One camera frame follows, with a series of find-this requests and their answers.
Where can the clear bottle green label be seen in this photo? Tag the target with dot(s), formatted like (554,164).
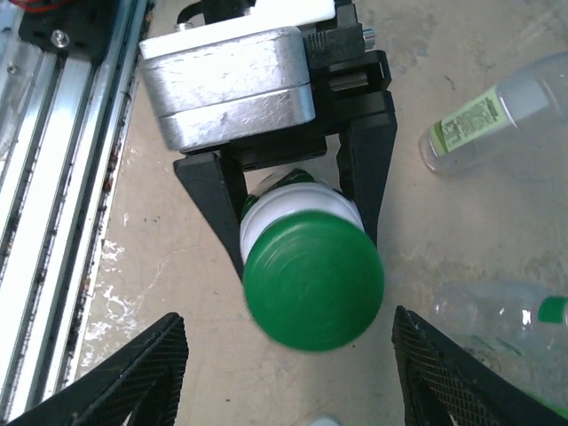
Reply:
(488,319)

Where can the clear bottle yellow-green label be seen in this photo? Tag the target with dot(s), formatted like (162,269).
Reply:
(497,115)

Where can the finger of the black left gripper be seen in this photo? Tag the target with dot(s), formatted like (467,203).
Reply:
(208,195)
(370,177)

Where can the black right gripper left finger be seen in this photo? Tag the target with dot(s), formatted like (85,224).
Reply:
(124,381)

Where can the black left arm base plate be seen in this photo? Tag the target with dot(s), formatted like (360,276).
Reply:
(71,31)

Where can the dark green bottle cap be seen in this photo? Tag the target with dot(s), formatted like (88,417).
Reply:
(313,288)

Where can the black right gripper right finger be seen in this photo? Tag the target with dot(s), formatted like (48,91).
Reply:
(452,386)

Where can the white bottle green label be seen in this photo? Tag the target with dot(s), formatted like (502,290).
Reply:
(302,199)

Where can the white bottle cap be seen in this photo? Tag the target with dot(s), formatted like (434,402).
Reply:
(323,421)

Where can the aluminium rail frame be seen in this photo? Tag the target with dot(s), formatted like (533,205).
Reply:
(44,155)

